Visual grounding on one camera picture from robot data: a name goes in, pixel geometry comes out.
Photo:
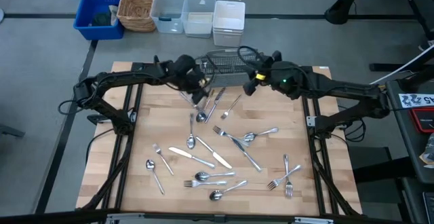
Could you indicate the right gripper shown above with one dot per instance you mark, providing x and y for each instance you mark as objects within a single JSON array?
[{"x": 266, "y": 73}]

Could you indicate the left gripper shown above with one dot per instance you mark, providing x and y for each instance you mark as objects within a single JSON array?
[{"x": 196, "y": 79}]

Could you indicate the silver table knife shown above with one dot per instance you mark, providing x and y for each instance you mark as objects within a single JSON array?
[
  {"x": 218, "y": 157},
  {"x": 186, "y": 99},
  {"x": 214, "y": 106},
  {"x": 249, "y": 157},
  {"x": 183, "y": 153}
]

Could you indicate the silver fork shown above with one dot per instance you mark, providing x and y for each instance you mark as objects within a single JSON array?
[
  {"x": 230, "y": 136},
  {"x": 231, "y": 107},
  {"x": 162, "y": 157},
  {"x": 288, "y": 186},
  {"x": 210, "y": 183},
  {"x": 274, "y": 184}
]

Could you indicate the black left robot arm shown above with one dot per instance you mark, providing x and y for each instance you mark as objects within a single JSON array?
[{"x": 112, "y": 78}]

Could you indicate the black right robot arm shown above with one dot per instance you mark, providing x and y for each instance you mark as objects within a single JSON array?
[{"x": 339, "y": 88}]

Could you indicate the grey mesh cutlery basket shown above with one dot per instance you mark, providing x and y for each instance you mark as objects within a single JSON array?
[{"x": 227, "y": 78}]

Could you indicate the clear plastic bin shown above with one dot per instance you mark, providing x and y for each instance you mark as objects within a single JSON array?
[{"x": 200, "y": 23}]

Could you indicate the white plastic bin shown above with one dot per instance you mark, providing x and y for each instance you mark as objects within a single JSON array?
[{"x": 229, "y": 13}]

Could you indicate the clear bin with blue latch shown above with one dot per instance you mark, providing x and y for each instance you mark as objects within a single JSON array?
[{"x": 169, "y": 3}]

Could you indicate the wicker basket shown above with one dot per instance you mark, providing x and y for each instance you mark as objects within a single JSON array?
[{"x": 135, "y": 6}]

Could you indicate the black floor stand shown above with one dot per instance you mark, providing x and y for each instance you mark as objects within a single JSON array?
[{"x": 342, "y": 3}]

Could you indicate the black bundle in bin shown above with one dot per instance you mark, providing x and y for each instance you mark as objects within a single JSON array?
[{"x": 101, "y": 19}]

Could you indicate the black desk foot bar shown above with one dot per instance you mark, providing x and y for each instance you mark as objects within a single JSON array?
[{"x": 390, "y": 67}]

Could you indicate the blue plastic bin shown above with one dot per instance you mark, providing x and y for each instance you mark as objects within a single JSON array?
[{"x": 95, "y": 3}]

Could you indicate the silver mounting plate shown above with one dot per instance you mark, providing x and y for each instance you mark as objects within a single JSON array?
[
  {"x": 125, "y": 220},
  {"x": 313, "y": 221}
]

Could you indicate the white printed paper label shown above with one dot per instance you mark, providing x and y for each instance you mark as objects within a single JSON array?
[{"x": 415, "y": 100}]

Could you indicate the black desk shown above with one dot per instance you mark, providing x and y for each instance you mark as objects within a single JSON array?
[{"x": 407, "y": 142}]

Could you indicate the red framed device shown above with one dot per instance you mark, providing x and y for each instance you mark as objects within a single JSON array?
[{"x": 422, "y": 118}]

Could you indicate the black crossbar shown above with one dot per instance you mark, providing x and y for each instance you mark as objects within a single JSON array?
[{"x": 68, "y": 219}]

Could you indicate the person's shoe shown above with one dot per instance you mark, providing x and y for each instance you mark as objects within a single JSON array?
[{"x": 429, "y": 45}]

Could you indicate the grey crumpled bag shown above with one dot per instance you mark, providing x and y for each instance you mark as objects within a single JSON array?
[{"x": 429, "y": 152}]

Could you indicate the grey chair foot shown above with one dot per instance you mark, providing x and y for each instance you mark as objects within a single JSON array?
[{"x": 12, "y": 131}]

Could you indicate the black laptop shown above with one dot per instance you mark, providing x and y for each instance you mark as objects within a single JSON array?
[{"x": 429, "y": 207}]

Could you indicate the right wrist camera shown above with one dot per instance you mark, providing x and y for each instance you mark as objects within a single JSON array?
[{"x": 277, "y": 55}]

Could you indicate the silver metal bracket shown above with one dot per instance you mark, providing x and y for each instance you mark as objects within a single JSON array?
[
  {"x": 310, "y": 121},
  {"x": 105, "y": 117}
]

